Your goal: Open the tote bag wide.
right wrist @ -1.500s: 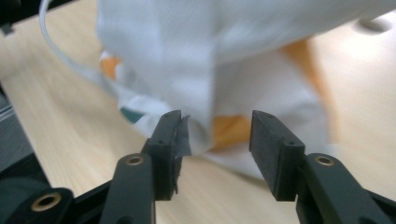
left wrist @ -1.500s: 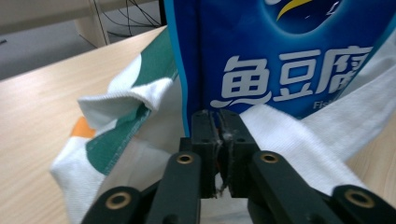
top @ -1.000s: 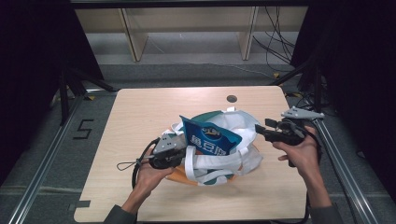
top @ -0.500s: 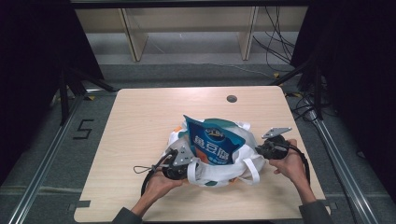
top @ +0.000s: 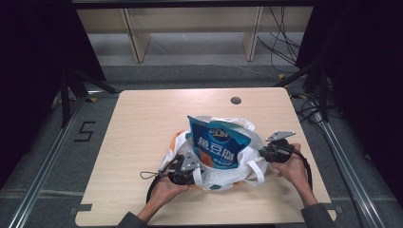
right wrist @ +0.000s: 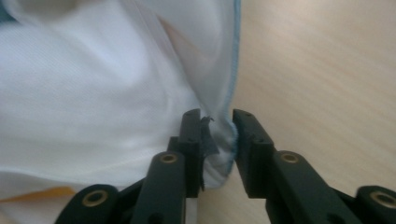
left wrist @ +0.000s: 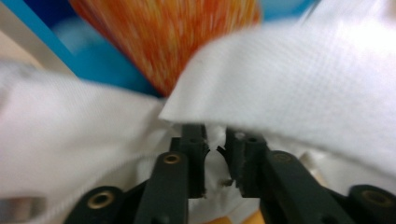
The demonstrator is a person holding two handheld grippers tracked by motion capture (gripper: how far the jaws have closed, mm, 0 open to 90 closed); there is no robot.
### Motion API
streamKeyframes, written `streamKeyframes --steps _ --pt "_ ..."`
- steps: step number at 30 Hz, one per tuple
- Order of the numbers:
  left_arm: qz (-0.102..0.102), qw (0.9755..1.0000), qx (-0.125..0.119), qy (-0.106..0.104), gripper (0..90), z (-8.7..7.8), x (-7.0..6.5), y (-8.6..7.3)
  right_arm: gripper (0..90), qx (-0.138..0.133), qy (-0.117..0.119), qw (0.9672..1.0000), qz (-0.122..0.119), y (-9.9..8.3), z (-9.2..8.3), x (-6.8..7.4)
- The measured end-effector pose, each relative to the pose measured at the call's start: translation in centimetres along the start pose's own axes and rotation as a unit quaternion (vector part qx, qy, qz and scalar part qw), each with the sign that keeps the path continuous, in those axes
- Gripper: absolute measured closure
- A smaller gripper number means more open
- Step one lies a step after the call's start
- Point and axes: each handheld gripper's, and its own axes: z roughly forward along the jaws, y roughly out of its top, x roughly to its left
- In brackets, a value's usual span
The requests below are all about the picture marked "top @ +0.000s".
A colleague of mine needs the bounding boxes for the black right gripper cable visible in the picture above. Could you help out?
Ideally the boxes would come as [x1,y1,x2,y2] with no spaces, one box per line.
[290,147,315,191]

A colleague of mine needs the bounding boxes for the white floor cable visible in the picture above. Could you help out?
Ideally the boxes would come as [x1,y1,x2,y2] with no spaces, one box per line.
[189,62,281,81]

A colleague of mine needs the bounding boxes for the black curtain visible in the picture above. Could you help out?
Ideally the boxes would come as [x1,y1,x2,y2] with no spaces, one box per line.
[295,0,403,207]
[0,0,107,189]

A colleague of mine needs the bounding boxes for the person's right hand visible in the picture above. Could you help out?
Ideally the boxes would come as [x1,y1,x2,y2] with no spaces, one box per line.
[271,142,311,196]

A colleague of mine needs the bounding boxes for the hanging black cables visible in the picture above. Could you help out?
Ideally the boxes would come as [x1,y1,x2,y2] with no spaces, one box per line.
[256,6,302,67]

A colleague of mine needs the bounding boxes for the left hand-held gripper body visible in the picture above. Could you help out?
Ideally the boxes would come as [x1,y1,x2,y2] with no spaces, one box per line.
[166,151,204,186]

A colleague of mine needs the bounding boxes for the person's left hand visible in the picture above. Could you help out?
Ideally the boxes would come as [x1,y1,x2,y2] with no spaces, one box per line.
[148,175,191,211]

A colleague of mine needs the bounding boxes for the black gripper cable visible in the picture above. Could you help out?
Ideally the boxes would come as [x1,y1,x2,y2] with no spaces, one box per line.
[145,173,165,204]
[290,147,315,191]

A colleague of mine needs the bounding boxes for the white tote bag orange green print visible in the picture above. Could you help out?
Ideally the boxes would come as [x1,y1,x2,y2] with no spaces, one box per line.
[158,115,272,192]

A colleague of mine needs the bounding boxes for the thin wire loop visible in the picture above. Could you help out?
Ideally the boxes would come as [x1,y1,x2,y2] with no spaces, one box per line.
[140,170,167,181]

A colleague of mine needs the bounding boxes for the aluminium floor rail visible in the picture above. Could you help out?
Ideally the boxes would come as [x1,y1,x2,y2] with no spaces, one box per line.
[7,90,90,228]
[312,110,387,228]

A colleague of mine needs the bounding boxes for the black metal stand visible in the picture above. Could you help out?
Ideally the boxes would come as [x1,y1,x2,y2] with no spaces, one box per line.
[59,66,119,128]
[273,58,331,124]

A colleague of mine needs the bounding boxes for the blue snack packet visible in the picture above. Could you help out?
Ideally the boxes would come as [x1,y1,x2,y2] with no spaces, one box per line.
[186,115,253,170]

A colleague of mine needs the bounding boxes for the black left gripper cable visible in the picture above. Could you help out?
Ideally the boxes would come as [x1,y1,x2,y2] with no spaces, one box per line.
[145,173,165,204]

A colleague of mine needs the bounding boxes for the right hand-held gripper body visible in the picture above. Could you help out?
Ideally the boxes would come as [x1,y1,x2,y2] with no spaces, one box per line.
[264,130,297,164]

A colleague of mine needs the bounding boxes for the light wooden shelf unit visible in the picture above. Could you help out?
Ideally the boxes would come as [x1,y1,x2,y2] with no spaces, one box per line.
[75,6,315,64]

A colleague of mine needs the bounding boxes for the black cables on floor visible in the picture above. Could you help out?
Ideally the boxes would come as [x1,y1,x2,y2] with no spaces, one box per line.
[289,92,341,125]

